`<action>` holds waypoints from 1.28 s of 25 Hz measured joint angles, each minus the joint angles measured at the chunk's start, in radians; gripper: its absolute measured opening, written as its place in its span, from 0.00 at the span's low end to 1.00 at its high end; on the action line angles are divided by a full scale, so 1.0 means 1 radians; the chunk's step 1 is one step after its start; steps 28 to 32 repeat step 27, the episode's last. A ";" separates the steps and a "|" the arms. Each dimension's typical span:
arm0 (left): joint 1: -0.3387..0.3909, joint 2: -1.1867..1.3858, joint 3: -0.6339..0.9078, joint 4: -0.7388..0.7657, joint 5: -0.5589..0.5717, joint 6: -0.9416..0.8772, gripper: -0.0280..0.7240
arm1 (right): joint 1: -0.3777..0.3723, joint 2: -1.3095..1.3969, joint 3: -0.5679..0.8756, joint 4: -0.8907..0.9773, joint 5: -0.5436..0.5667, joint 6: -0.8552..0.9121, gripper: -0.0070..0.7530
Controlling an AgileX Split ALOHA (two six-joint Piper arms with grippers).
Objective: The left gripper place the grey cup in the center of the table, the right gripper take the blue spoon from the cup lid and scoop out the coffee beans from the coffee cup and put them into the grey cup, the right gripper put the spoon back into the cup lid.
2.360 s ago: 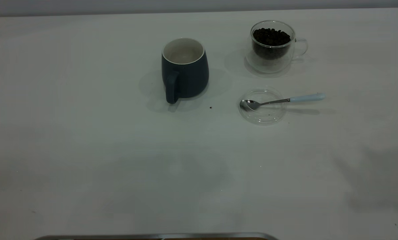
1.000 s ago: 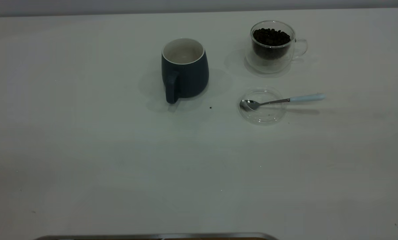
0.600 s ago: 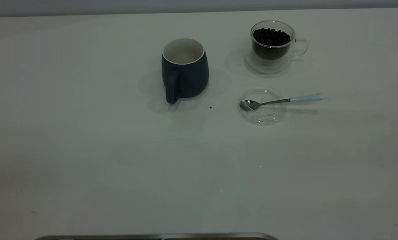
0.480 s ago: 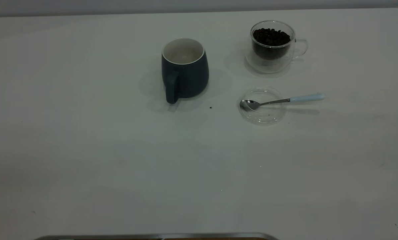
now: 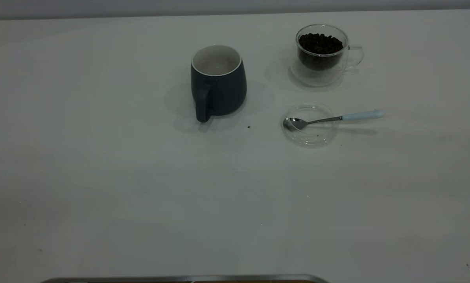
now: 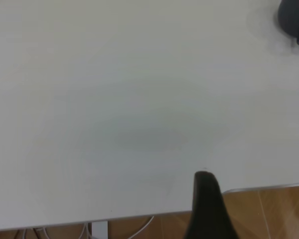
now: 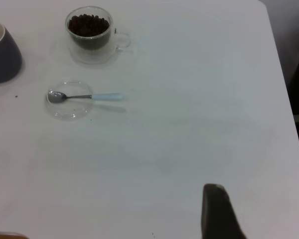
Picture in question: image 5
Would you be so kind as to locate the dark grey ceramic mug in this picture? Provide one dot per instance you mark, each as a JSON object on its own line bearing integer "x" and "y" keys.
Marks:
{"x": 227, "y": 94}

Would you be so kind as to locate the pile of coffee beans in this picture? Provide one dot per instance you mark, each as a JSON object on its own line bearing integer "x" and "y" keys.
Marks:
{"x": 320, "y": 45}

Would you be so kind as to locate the clear glass saucer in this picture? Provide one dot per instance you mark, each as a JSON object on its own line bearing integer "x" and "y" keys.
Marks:
{"x": 309, "y": 139}

